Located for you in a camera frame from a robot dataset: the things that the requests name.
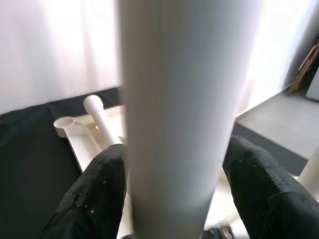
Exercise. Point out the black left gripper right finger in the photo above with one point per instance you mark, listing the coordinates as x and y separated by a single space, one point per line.
269 199

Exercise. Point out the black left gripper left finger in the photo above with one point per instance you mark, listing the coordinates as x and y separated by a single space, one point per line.
94 199

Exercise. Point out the brown wooden frame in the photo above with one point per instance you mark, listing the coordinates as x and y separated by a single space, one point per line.
302 72

